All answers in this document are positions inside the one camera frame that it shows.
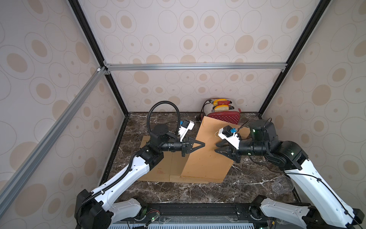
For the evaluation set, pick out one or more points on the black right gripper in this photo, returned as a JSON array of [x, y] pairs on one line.
[[234, 151]]

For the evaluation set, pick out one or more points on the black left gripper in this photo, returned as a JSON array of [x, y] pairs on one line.
[[184, 146]]

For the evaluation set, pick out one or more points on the kraft file bag stack bottom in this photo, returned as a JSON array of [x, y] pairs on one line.
[[205, 165]]

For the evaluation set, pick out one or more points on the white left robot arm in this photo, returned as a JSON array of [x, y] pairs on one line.
[[98, 208]]

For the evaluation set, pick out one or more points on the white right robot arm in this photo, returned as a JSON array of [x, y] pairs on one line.
[[327, 211]]

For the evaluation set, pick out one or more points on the red toaster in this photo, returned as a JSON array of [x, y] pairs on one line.
[[222, 109]]

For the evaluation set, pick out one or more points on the clear glass cup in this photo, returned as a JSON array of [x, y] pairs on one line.
[[282, 185]]

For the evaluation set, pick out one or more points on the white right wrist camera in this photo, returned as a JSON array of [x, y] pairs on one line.
[[231, 135]]

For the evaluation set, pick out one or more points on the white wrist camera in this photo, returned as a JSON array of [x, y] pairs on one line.
[[185, 126], [231, 135]]

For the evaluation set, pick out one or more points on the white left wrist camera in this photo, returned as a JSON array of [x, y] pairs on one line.
[[185, 126]]

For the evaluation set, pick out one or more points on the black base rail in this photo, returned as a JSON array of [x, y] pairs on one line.
[[170, 211]]

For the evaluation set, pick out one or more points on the aluminium rail back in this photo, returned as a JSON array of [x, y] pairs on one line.
[[195, 66]]

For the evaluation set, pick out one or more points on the aluminium rail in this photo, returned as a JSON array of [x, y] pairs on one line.
[[28, 167], [195, 66]]

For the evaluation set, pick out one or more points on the black corner frame post left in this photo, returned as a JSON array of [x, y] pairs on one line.
[[87, 31]]

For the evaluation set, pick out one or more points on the black corner frame post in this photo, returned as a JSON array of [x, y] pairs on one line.
[[303, 39], [87, 31]]

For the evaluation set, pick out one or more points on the black corner frame post right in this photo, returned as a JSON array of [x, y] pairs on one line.
[[303, 39]]

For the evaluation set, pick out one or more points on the aluminium rail left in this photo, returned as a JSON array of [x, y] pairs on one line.
[[28, 167]]

